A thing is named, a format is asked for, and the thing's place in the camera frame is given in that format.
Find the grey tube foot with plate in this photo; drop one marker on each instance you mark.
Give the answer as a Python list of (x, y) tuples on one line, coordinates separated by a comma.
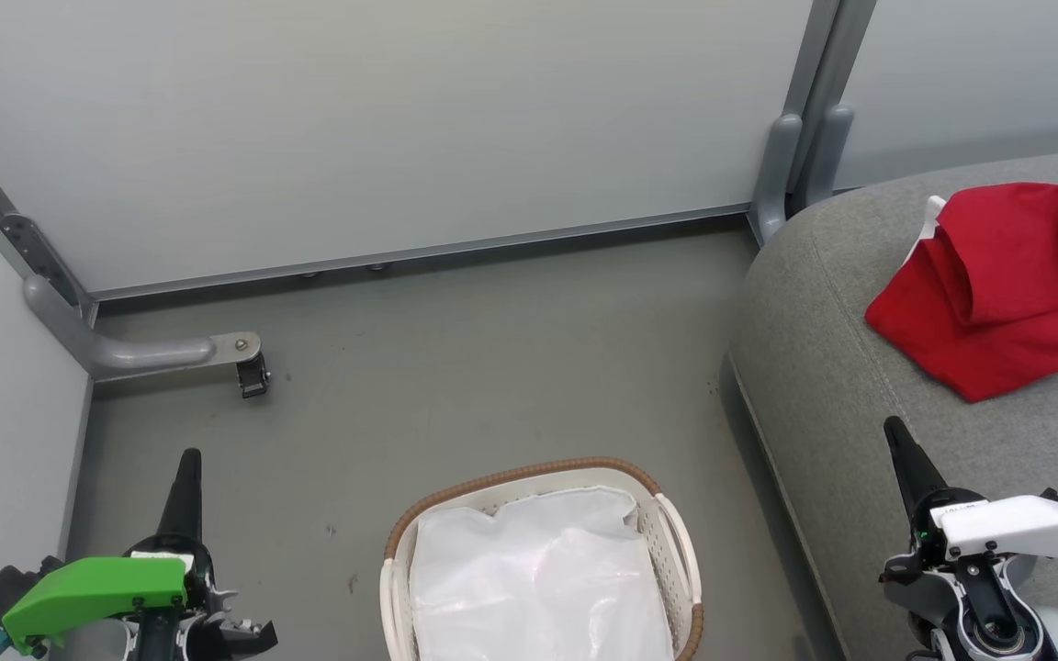
[(143, 352)]

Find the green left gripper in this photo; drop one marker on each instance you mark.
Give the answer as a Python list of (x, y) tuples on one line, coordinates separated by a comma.
[(88, 588)]

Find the grey tube partition foot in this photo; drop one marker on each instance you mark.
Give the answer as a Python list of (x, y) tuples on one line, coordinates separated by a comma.
[(825, 151), (772, 174)]

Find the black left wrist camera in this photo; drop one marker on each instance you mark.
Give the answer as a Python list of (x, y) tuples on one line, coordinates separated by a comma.
[(1, 588)]

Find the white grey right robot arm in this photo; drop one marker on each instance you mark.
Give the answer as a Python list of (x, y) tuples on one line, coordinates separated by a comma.
[(1057, 638)]

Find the grey fabric sofa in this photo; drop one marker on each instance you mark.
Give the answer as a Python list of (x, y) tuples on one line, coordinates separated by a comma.
[(823, 367)]

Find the black caster wheel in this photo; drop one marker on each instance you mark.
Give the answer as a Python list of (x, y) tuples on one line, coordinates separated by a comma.
[(253, 376)]

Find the red and white garment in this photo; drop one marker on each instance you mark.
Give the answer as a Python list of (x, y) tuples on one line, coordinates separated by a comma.
[(1007, 285)]

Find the white basket with brown rim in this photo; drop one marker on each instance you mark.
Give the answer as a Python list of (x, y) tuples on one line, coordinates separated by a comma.
[(667, 542)]

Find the white basket liner cloth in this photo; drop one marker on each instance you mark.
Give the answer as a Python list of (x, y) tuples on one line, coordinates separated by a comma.
[(538, 578)]

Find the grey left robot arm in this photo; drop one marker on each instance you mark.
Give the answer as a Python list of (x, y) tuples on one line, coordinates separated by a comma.
[(240, 638)]

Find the metal hinge bracket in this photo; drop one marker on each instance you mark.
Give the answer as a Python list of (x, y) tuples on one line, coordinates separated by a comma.
[(38, 252)]

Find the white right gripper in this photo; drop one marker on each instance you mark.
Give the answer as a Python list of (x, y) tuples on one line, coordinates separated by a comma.
[(1016, 528)]

